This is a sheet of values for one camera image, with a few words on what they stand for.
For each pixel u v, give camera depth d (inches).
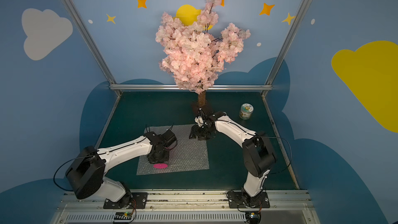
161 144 25.1
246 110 39.9
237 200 29.3
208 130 29.7
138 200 29.0
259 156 18.6
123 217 28.8
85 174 16.8
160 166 32.4
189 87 38.7
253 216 28.9
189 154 35.5
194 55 25.1
